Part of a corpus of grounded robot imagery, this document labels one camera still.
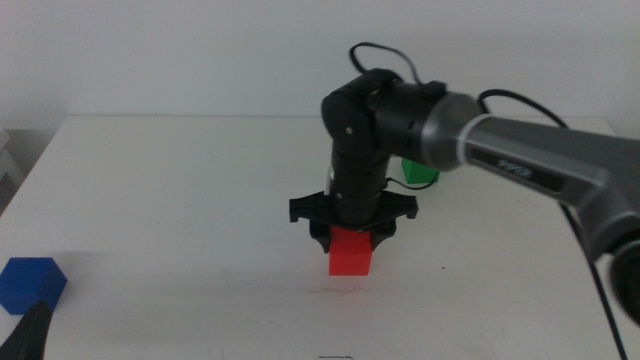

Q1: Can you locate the blue cube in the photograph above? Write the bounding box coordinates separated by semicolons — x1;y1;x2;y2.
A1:
0;257;69;316

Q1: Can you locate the red cube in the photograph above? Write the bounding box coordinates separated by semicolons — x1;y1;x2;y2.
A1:
328;225;374;277

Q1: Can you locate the green cube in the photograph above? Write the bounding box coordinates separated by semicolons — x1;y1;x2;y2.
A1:
401;157;441;185

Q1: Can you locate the thin black camera cable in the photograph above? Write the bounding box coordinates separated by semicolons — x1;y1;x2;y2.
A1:
348;41;424;85

